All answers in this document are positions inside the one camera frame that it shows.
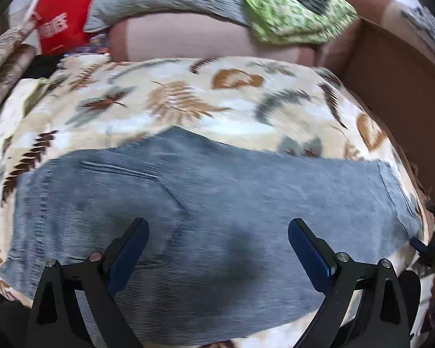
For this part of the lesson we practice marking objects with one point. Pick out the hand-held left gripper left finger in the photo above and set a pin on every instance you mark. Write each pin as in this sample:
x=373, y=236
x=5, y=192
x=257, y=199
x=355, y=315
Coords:
x=128, y=257

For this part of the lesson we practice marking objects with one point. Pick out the blue-grey denim pants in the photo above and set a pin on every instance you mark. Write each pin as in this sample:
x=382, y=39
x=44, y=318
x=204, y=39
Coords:
x=221, y=206

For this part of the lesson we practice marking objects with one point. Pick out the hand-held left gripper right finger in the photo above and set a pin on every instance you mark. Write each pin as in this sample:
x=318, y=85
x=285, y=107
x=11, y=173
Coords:
x=308, y=257

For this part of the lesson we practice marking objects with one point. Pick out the brown cardboard box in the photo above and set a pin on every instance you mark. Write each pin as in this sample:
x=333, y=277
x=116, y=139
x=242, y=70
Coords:
x=402, y=79

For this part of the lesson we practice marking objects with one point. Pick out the beige striped cloth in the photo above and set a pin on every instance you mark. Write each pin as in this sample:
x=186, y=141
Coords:
x=3, y=65

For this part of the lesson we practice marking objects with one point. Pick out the black cloth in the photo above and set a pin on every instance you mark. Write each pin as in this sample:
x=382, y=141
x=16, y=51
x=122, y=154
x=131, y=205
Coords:
x=40, y=68

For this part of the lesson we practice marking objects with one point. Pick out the green patterned quilt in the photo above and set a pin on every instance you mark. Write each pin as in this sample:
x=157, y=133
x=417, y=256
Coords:
x=293, y=21

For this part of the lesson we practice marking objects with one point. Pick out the colourful printed packet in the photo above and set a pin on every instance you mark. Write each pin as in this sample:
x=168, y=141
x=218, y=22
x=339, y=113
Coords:
x=92, y=45

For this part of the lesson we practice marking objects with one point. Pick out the red paper bag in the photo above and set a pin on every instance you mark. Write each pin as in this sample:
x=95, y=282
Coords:
x=65, y=7

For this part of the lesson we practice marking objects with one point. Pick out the pink bolster pillow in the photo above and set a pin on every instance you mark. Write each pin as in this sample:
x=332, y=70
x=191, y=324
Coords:
x=185, y=40

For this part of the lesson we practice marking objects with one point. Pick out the leaf-print fleece blanket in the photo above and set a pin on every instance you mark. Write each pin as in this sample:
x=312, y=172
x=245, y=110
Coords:
x=203, y=90

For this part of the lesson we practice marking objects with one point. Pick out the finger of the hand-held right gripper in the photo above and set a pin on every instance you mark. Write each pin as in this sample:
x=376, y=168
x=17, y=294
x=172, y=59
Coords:
x=418, y=244

